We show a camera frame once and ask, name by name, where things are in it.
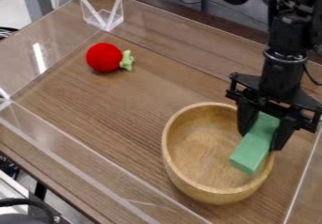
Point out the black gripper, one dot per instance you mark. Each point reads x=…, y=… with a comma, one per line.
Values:
x=296, y=109

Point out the green foam block stick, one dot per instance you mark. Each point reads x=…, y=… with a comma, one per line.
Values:
x=252, y=148

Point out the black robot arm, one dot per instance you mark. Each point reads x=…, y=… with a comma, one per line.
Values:
x=274, y=91

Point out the brown wooden bowl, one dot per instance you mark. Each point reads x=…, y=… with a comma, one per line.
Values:
x=199, y=138

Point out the red plush strawberry toy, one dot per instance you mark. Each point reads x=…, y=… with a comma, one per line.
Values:
x=105, y=58

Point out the clear acrylic tray wall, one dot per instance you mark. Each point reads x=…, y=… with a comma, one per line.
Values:
x=82, y=129

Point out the clear acrylic corner bracket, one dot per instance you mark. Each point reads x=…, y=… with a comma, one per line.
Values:
x=104, y=19

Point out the black camera stand base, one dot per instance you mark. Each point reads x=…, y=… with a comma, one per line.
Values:
x=29, y=211

